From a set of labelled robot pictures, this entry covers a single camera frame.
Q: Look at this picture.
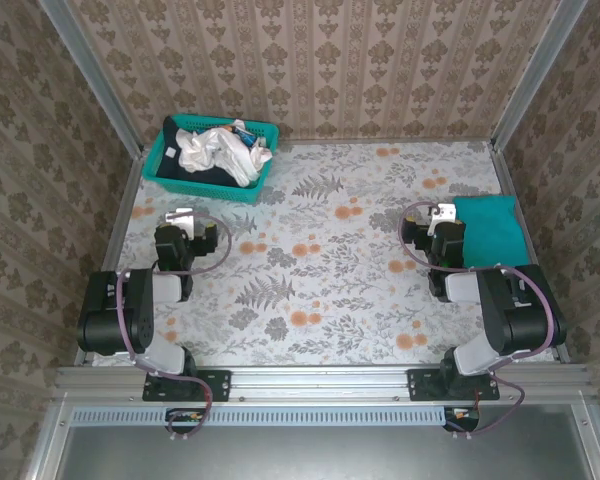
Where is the teal plastic basket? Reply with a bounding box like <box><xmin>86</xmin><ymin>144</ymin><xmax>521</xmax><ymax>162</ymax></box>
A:
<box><xmin>141</xmin><ymin>113</ymin><xmax>280</xmax><ymax>204</ymax></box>

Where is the white daisy print t-shirt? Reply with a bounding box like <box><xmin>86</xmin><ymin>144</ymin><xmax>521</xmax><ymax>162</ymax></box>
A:
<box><xmin>176</xmin><ymin>119</ymin><xmax>274</xmax><ymax>187</ymax></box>

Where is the folded teal t-shirt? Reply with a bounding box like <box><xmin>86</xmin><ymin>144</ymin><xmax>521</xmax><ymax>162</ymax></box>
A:
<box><xmin>452</xmin><ymin>194</ymin><xmax>529</xmax><ymax>269</ymax></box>

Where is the navy blue t-shirt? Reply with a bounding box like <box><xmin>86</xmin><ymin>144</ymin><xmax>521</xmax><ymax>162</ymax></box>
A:
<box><xmin>154</xmin><ymin>117</ymin><xmax>261</xmax><ymax>189</ymax></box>

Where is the floral patterned table cover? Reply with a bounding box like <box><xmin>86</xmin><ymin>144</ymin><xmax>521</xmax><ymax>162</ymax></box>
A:
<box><xmin>92</xmin><ymin>139</ymin><xmax>556</xmax><ymax>366</ymax></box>

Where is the grey metal panel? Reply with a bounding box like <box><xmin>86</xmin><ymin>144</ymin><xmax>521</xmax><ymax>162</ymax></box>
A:
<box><xmin>22</xmin><ymin>399</ymin><xmax>600</xmax><ymax>480</ymax></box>

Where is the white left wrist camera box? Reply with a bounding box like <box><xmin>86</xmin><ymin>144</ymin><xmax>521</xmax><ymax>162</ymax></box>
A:
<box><xmin>163</xmin><ymin>207</ymin><xmax>197</xmax><ymax>237</ymax></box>

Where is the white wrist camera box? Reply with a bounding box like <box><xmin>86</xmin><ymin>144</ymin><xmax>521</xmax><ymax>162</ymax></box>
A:
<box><xmin>163</xmin><ymin>207</ymin><xmax>197</xmax><ymax>237</ymax></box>
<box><xmin>426</xmin><ymin>203</ymin><xmax>457</xmax><ymax>237</ymax></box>

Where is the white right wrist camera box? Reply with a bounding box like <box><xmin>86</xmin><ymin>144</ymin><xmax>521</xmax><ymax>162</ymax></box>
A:
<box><xmin>426</xmin><ymin>203</ymin><xmax>457</xmax><ymax>237</ymax></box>

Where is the aluminium table side rail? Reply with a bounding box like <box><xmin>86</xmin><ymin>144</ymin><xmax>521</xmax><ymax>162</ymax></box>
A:
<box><xmin>73</xmin><ymin>147</ymin><xmax>146</xmax><ymax>366</ymax></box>
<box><xmin>489</xmin><ymin>147</ymin><xmax>572</xmax><ymax>364</ymax></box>

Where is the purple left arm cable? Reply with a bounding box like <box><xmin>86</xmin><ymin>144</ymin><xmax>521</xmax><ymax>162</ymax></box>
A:
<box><xmin>114</xmin><ymin>212</ymin><xmax>231</xmax><ymax>444</ymax></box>

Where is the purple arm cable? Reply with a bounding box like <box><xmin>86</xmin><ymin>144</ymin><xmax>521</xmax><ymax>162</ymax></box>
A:
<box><xmin>397</xmin><ymin>201</ymin><xmax>556</xmax><ymax>441</ymax></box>
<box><xmin>114</xmin><ymin>212</ymin><xmax>231</xmax><ymax>444</ymax></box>

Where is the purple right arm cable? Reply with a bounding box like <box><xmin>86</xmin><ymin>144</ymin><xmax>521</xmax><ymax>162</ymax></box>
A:
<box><xmin>397</xmin><ymin>201</ymin><xmax>556</xmax><ymax>441</ymax></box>

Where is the aluminium frame post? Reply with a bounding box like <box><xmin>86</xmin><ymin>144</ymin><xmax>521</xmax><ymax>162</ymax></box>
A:
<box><xmin>37</xmin><ymin>0</ymin><xmax>147</xmax><ymax>154</ymax></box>
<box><xmin>492</xmin><ymin>0</ymin><xmax>590</xmax><ymax>151</ymax></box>

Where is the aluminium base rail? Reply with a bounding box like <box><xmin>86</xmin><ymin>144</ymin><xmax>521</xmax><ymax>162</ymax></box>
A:
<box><xmin>53</xmin><ymin>363</ymin><xmax>595</xmax><ymax>404</ymax></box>

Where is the grey slotted cable duct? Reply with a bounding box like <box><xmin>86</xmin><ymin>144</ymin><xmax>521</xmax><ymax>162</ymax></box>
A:
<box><xmin>71</xmin><ymin>404</ymin><xmax>449</xmax><ymax>427</ymax></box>

